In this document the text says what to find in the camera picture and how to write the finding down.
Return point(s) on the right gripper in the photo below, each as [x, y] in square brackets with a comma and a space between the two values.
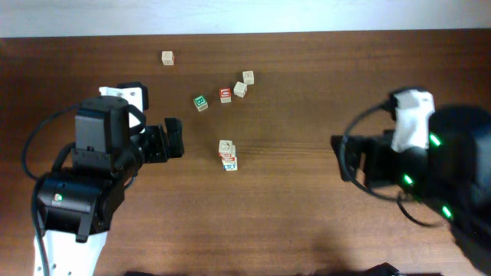
[366, 146]

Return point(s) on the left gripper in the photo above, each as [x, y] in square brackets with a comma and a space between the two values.
[161, 151]

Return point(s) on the green B letter block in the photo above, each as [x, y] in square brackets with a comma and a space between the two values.
[200, 103]

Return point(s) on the plain block red side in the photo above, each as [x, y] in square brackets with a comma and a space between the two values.
[225, 147]

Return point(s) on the red Q letter block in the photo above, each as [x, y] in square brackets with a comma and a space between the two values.
[228, 155]

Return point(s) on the picture block blue side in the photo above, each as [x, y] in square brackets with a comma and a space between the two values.
[230, 164]

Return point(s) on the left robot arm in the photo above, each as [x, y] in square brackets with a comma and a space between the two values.
[72, 206]

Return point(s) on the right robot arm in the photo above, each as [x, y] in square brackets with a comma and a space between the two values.
[440, 159]

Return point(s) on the red U letter block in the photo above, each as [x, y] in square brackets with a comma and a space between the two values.
[225, 95]

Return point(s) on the far left plain wooden block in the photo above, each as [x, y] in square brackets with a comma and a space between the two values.
[167, 57]

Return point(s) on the plain tilted wooden block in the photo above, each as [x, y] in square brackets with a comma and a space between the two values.
[240, 89]

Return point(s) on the plain block far top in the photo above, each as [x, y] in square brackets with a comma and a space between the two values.
[248, 77]

